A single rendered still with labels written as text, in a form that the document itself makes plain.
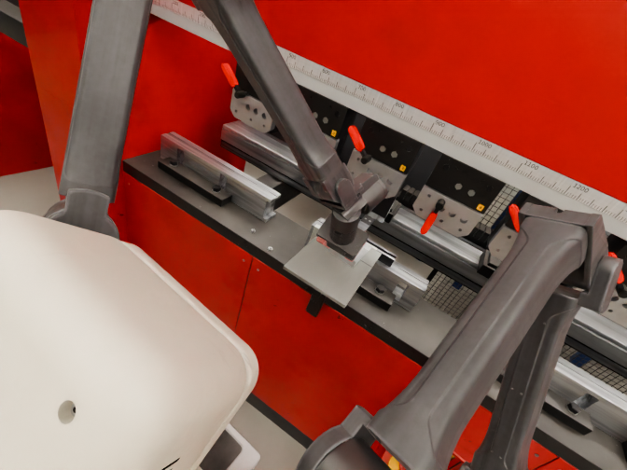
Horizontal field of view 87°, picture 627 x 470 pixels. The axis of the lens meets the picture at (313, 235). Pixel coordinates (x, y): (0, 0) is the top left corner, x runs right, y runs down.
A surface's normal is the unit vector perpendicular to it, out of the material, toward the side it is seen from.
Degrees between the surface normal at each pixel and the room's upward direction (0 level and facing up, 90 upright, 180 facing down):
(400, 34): 90
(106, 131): 64
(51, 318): 25
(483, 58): 90
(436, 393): 41
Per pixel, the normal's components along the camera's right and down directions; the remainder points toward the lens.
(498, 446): -0.79, 0.01
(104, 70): 0.53, 0.22
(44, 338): -0.15, -0.33
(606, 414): -0.48, 0.43
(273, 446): 0.28, -0.75
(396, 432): -0.42, -0.72
